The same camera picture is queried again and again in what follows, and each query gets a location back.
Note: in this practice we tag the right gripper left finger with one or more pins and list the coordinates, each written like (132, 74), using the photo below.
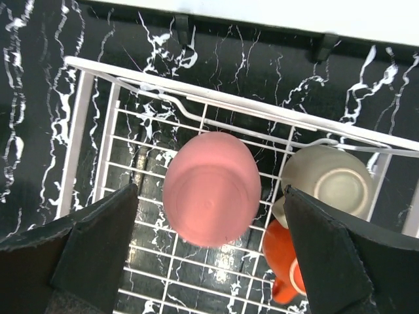
(72, 264)

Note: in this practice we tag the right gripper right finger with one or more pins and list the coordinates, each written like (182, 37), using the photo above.
(349, 265)

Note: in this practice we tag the white wire dish rack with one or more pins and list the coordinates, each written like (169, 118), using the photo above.
(147, 120)

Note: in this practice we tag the black marble mat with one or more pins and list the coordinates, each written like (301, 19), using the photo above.
(366, 85)

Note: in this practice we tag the pink plastic cup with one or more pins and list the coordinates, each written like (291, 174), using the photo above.
(211, 190)

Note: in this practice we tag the beige ceramic mug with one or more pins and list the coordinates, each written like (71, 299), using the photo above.
(331, 176)

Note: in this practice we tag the orange ceramic mug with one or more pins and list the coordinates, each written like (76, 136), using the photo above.
(280, 255)

